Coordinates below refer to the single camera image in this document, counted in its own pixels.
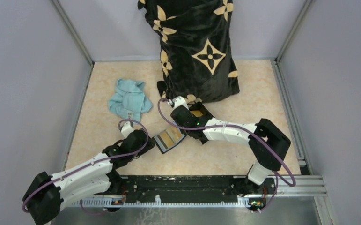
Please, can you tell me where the gold credit card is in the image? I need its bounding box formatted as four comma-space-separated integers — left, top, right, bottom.
157, 131, 174, 151
168, 127, 184, 143

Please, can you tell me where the light blue cloth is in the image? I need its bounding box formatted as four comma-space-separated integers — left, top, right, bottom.
108, 79, 153, 122

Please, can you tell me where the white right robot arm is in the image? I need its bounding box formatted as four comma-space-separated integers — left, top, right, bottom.
170, 106, 291, 193

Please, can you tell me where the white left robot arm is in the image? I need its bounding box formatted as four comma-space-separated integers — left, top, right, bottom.
22, 129, 155, 225

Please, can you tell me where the black plastic card box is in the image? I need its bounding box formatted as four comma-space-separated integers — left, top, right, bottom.
189, 102, 214, 118

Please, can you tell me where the black floral plush blanket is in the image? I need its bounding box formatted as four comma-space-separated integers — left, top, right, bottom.
137, 0, 240, 104

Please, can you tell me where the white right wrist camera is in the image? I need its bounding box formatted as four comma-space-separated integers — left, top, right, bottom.
168, 96, 189, 110

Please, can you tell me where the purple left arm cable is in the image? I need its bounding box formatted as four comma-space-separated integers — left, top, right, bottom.
21, 119, 150, 216

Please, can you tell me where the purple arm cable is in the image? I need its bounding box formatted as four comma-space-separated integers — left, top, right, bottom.
21, 119, 150, 216
157, 98, 296, 214

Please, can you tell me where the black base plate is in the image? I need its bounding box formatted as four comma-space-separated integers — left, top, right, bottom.
92, 174, 277, 206

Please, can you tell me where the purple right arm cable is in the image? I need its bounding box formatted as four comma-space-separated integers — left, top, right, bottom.
157, 98, 296, 214

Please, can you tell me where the aluminium frame rail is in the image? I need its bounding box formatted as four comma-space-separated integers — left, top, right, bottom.
45, 174, 327, 209

